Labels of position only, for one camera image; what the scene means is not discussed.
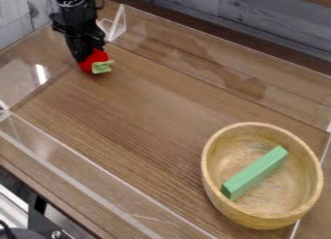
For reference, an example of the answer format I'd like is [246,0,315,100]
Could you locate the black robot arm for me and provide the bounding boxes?
[49,0,105,62]

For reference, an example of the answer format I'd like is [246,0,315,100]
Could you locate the green rectangular block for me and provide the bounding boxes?
[220,146,288,201]

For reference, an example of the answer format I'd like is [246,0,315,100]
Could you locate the black metal table frame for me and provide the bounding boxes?
[0,166,94,239]

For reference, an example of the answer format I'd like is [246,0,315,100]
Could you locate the clear acrylic corner bracket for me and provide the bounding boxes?
[97,5,126,43]

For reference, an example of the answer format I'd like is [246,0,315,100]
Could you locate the black cable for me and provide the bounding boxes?
[0,219,18,239]

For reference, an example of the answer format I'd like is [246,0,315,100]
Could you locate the clear acrylic table barrier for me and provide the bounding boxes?
[0,102,216,239]

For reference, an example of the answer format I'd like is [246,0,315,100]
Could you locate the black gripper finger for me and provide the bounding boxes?
[64,35,92,62]
[86,38,104,54]

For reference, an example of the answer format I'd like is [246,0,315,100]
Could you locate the red plush strawberry toy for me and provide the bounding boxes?
[77,48,113,75]

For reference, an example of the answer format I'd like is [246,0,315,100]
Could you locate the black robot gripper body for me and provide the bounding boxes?
[49,13,105,49]

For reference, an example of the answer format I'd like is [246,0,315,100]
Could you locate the wooden oval bowl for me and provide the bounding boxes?
[200,122,323,230]

